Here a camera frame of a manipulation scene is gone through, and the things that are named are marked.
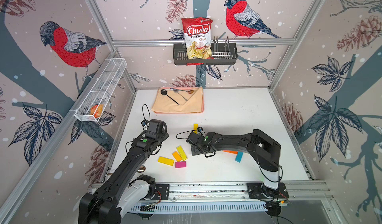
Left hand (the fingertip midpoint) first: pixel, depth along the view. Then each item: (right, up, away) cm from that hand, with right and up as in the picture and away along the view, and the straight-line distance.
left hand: (165, 130), depth 83 cm
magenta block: (+9, -20, +1) cm, 22 cm away
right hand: (+19, -13, +6) cm, 24 cm away
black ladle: (-9, +24, +35) cm, 43 cm away
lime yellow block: (+9, -15, +4) cm, 18 cm away
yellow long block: (0, -18, +1) cm, 18 cm away
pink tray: (+23, +12, +25) cm, 36 cm away
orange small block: (+6, -16, +3) cm, 17 cm away
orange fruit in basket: (-27, +13, -18) cm, 35 cm away
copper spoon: (-14, -22, 0) cm, 26 cm away
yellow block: (+17, -1, +15) cm, 23 cm away
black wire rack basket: (+35, +48, +12) cm, 60 cm away
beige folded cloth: (+3, +17, +31) cm, 36 cm away
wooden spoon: (+13, +24, +35) cm, 44 cm away
